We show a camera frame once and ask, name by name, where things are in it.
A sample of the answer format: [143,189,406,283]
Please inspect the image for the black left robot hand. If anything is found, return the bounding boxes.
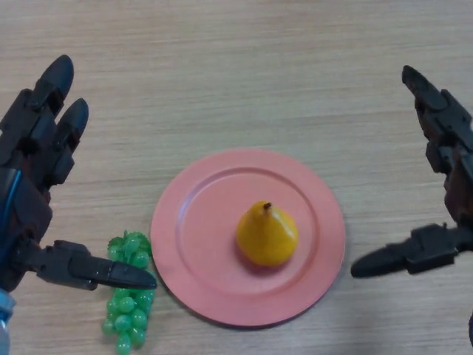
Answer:
[0,54,158,293]

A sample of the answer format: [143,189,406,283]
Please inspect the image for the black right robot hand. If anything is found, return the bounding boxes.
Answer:
[350,65,473,279]

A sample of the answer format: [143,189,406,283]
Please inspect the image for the yellow pear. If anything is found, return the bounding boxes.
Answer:
[236,200,299,267]

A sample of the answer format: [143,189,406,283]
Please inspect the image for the pink round plate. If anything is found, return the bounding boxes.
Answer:
[150,149,347,329]

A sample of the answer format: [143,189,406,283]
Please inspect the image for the green grape bunch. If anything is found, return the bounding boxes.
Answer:
[102,229,156,355]

